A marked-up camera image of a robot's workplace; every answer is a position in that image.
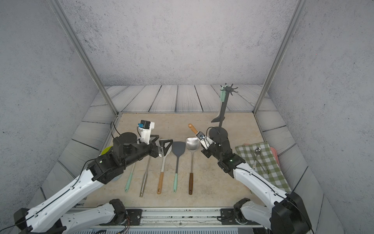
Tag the lime green bowl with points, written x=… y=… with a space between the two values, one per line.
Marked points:
x=107 y=149

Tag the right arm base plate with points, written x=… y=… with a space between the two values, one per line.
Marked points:
x=227 y=217

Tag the grey utensil rack stand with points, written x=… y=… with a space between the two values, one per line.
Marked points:
x=219 y=134

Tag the right aluminium frame post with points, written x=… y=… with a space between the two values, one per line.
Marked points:
x=301 y=4

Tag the green checkered cloth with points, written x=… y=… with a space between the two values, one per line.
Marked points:
x=261 y=159

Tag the grey spatula mint handle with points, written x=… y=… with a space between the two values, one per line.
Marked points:
x=178 y=148

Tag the metal spoon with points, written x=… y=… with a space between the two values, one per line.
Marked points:
x=255 y=153

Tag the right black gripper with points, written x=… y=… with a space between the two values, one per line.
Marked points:
x=205 y=152

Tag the cream utensil mint handle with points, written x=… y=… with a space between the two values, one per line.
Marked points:
x=220 y=117

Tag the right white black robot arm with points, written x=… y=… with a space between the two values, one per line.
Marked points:
x=282 y=212

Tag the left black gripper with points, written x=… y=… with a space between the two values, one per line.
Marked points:
x=154 y=152

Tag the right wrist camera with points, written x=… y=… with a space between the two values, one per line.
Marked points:
x=204 y=140

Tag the left aluminium frame post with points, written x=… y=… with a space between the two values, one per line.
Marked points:
x=65 y=24

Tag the pink plate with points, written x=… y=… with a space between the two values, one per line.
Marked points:
x=275 y=155

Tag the cream spatula light wood handle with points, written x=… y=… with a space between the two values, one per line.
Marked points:
x=160 y=183

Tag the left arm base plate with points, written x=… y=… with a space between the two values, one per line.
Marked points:
x=131 y=217

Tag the aluminium mounting rail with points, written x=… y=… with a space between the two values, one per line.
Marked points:
x=181 y=218

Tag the utensil light wood handle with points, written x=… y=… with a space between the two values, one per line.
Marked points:
x=193 y=129

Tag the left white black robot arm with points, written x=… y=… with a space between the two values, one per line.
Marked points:
x=51 y=216

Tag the aluminium frame post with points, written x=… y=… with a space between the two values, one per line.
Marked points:
x=301 y=4
x=65 y=24

